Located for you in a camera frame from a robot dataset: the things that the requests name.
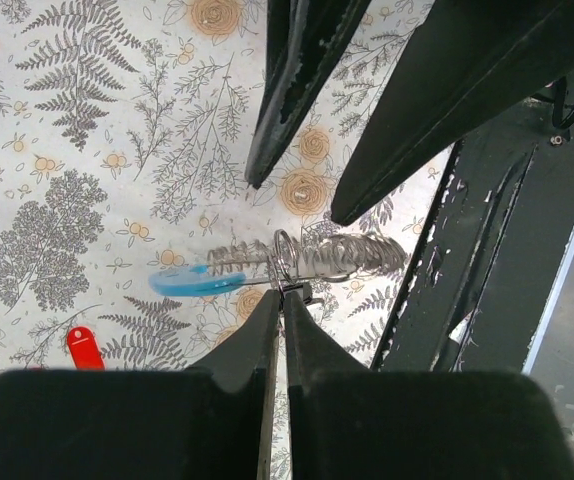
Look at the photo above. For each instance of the blue key tag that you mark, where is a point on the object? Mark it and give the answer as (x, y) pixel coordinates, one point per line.
(194, 281)

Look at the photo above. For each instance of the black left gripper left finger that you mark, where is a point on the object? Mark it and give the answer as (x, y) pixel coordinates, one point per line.
(212, 420)

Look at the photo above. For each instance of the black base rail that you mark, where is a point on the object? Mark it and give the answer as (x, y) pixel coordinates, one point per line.
(489, 251)

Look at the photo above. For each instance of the floral patterned tablecloth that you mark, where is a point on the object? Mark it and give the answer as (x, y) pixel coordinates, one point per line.
(125, 128)

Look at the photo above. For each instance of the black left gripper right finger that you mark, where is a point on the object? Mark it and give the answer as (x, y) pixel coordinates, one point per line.
(349, 422)

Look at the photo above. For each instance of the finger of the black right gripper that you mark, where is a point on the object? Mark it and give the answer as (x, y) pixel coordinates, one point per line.
(305, 41)
(467, 63)

